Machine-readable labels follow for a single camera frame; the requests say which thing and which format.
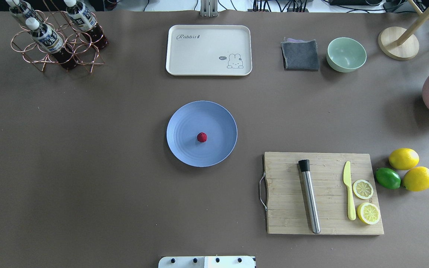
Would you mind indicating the steel muddler black tip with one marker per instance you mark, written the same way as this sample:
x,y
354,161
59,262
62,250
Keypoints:
x,y
310,195

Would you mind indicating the wooden cutting board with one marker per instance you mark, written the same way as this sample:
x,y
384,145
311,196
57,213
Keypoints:
x,y
287,206

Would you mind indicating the lemon half slice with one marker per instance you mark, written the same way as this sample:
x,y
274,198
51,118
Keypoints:
x,y
368,213
362,189

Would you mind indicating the yellow lemon far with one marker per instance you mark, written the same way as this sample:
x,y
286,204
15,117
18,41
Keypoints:
x,y
404,159

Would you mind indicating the blue round plate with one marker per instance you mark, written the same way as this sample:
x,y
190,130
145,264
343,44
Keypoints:
x,y
201,116

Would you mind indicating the green ceramic bowl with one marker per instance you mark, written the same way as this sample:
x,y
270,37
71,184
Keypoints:
x,y
345,55

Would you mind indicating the lemon half slice upper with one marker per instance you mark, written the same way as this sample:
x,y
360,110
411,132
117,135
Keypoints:
x,y
362,189

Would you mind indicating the yellow lemon near lime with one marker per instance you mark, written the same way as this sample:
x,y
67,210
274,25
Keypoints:
x,y
416,179

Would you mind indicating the cream rabbit tray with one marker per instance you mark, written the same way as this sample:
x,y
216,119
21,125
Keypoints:
x,y
216,50

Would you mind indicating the lemon half slice lower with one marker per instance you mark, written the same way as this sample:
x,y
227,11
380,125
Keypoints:
x,y
368,213

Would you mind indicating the yellow plastic knife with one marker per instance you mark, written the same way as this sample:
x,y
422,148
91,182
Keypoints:
x,y
347,180

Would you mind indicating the green lime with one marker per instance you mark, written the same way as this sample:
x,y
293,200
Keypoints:
x,y
388,178

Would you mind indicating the copper wire bottle rack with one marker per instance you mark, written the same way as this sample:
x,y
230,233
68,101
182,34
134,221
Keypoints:
x,y
72,47

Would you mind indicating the red strawberry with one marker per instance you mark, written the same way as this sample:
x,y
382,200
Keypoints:
x,y
201,137

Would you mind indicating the dark drink bottle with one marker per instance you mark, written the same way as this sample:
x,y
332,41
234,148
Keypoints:
x,y
83,19
52,42
21,11

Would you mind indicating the wooden cup tree stand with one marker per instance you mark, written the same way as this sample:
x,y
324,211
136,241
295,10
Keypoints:
x,y
399,43

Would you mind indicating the grey folded cloth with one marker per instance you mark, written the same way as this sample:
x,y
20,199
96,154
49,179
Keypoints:
x,y
300,55

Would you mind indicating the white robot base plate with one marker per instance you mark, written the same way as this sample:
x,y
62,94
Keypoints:
x,y
235,261

